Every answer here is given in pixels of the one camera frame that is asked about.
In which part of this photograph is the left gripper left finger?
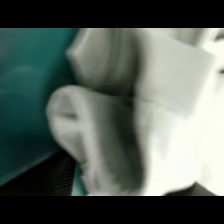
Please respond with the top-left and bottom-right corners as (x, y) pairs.
(0, 152), (76, 197)

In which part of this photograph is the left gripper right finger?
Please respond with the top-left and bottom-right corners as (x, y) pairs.
(162, 182), (218, 197)

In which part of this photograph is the white shirt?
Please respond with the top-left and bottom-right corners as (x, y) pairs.
(45, 28), (224, 197)

